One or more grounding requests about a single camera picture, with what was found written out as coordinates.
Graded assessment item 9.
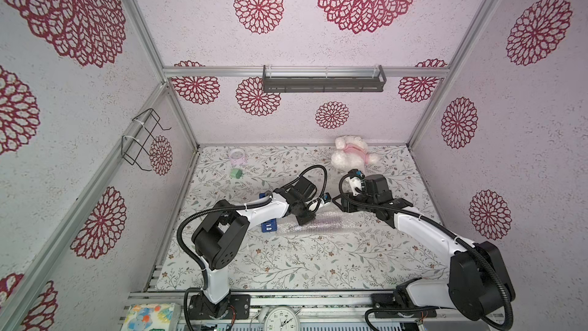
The purple glass bottle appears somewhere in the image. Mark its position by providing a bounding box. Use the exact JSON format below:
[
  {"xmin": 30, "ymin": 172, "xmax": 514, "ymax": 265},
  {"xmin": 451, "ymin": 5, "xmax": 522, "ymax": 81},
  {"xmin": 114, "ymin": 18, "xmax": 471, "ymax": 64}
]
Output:
[{"xmin": 292, "ymin": 222, "xmax": 344, "ymax": 233}]

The white teddy bear pink shirt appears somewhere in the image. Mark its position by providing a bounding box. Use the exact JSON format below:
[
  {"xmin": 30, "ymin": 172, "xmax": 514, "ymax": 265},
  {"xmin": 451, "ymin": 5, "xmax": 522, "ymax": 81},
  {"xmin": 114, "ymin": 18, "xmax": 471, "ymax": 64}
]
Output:
[{"xmin": 331, "ymin": 136, "xmax": 380, "ymax": 173}]

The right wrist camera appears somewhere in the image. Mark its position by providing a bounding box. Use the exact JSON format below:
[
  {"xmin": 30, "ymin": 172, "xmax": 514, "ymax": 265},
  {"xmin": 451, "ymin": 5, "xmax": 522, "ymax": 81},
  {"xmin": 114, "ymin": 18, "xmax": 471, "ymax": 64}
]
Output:
[{"xmin": 348, "ymin": 169, "xmax": 364, "ymax": 196}]

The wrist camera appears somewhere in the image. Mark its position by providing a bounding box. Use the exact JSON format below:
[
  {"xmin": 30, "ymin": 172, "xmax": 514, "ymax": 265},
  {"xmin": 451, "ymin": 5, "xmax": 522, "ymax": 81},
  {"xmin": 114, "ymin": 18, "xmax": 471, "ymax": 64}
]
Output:
[
  {"xmin": 348, "ymin": 169, "xmax": 364, "ymax": 196},
  {"xmin": 309, "ymin": 193, "xmax": 332, "ymax": 211}
]

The black wire wall rack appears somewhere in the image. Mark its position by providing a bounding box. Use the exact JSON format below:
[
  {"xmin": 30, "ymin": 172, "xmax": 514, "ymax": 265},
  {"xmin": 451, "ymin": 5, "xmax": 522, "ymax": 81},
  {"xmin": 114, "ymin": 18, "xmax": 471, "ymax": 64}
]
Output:
[{"xmin": 119, "ymin": 108, "xmax": 171, "ymax": 172}]

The black wall shelf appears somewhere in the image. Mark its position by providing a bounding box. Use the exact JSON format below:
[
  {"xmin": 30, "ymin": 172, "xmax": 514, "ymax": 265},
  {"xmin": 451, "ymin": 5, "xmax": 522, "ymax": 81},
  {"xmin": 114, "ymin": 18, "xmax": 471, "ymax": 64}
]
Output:
[{"xmin": 262, "ymin": 66, "xmax": 387, "ymax": 93}]

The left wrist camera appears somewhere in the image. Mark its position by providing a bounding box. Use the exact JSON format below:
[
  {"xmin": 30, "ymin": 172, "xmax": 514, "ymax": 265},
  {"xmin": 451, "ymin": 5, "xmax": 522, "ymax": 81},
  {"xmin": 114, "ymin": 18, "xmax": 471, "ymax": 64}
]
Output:
[{"xmin": 309, "ymin": 193, "xmax": 332, "ymax": 211}]

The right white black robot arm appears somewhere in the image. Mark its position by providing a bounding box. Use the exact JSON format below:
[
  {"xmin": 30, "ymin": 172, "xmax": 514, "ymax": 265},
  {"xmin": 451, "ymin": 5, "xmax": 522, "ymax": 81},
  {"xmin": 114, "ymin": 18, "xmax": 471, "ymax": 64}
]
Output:
[{"xmin": 333, "ymin": 169, "xmax": 515, "ymax": 330}]

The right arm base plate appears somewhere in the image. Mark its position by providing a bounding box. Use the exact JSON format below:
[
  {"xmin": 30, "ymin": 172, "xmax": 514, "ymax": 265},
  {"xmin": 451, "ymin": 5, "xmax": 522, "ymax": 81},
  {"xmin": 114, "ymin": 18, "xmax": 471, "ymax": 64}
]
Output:
[{"xmin": 371, "ymin": 293, "xmax": 437, "ymax": 319}]

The blue tape dispenser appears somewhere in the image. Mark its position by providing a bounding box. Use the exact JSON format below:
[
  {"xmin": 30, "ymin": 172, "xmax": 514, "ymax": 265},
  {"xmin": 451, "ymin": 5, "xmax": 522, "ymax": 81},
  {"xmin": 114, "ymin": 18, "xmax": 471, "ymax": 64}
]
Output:
[{"xmin": 259, "ymin": 191, "xmax": 278, "ymax": 233}]

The colourful patterned box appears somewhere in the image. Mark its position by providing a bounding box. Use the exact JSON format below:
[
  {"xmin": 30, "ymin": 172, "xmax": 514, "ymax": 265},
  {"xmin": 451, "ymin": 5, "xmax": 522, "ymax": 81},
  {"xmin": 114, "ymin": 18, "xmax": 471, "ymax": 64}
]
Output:
[{"xmin": 120, "ymin": 303, "xmax": 182, "ymax": 331}]

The white analog clock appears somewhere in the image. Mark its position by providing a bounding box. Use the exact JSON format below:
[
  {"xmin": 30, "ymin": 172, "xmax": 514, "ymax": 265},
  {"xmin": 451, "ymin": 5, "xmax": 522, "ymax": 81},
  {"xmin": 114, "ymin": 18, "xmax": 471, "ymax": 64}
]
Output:
[{"xmin": 263, "ymin": 306, "xmax": 301, "ymax": 331}]

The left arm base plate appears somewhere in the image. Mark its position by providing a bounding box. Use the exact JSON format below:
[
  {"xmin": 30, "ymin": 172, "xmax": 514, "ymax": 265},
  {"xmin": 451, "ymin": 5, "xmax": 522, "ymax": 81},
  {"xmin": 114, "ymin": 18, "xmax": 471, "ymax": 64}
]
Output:
[{"xmin": 188, "ymin": 292, "xmax": 251, "ymax": 321}]

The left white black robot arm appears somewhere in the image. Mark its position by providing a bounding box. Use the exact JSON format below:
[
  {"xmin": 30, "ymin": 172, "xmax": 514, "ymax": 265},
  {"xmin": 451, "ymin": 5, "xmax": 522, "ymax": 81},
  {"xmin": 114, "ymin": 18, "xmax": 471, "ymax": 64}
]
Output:
[{"xmin": 176, "ymin": 165, "xmax": 332, "ymax": 326}]

